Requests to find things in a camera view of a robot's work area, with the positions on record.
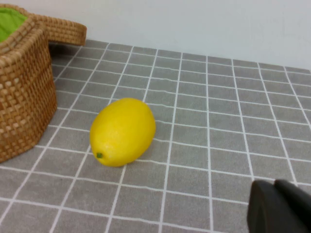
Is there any woven rattan basket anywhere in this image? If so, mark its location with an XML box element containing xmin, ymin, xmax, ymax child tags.
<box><xmin>0</xmin><ymin>3</ymin><xmax>58</xmax><ymax>164</ymax></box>

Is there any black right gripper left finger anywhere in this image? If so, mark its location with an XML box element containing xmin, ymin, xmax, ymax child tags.
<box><xmin>247</xmin><ymin>180</ymin><xmax>307</xmax><ymax>233</ymax></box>

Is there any green object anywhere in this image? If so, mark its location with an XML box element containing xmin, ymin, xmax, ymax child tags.
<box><xmin>0</xmin><ymin>7</ymin><xmax>29</xmax><ymax>44</ymax></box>

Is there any yellow lemon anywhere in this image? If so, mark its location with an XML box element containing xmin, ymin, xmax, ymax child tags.
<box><xmin>89</xmin><ymin>98</ymin><xmax>156</xmax><ymax>167</ymax></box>

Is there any grey white-grid tablecloth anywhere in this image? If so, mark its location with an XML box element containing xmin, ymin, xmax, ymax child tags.
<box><xmin>0</xmin><ymin>39</ymin><xmax>311</xmax><ymax>233</ymax></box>

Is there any woven rattan basket lid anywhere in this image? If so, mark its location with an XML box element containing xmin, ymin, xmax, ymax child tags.
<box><xmin>31</xmin><ymin>14</ymin><xmax>87</xmax><ymax>47</ymax></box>

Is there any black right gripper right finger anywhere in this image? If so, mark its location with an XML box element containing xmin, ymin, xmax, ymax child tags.
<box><xmin>274</xmin><ymin>179</ymin><xmax>311</xmax><ymax>233</ymax></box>

